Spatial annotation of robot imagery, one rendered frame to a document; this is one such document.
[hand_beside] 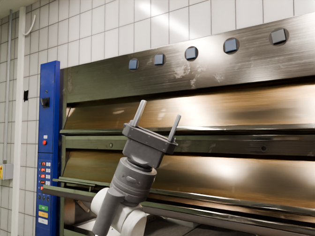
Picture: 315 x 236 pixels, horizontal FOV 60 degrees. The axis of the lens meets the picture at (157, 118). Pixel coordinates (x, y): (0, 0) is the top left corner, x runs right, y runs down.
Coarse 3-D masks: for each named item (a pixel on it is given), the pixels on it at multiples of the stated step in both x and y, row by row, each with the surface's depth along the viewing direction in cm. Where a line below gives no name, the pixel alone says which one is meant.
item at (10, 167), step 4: (0, 164) 183; (4, 164) 183; (8, 164) 184; (12, 164) 186; (4, 168) 181; (8, 168) 184; (12, 168) 186; (0, 172) 182; (4, 172) 181; (8, 172) 184; (12, 172) 186; (0, 176) 181; (4, 176) 181; (8, 176) 183; (12, 176) 186
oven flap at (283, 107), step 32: (160, 96) 125; (192, 96) 116; (224, 96) 107; (256, 96) 100; (288, 96) 93; (64, 128) 155; (96, 128) 141; (160, 128) 115; (192, 128) 107; (224, 128) 99; (256, 128) 93; (288, 128) 87
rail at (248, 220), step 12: (72, 192) 130; (84, 192) 125; (144, 204) 106; (156, 204) 103; (204, 216) 92; (216, 216) 89; (228, 216) 87; (240, 216) 85; (276, 228) 79; (288, 228) 77; (300, 228) 76; (312, 228) 74
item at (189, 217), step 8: (48, 192) 139; (56, 192) 136; (64, 192) 133; (80, 200) 126; (88, 200) 123; (144, 208) 105; (152, 208) 103; (168, 216) 99; (176, 216) 97; (184, 216) 95; (192, 216) 94; (200, 216) 92; (208, 224) 90; (216, 224) 89; (224, 224) 87; (232, 224) 86; (240, 224) 84; (248, 224) 84; (248, 232) 83; (256, 232) 81; (264, 232) 80; (272, 232) 79; (280, 232) 78; (288, 232) 77
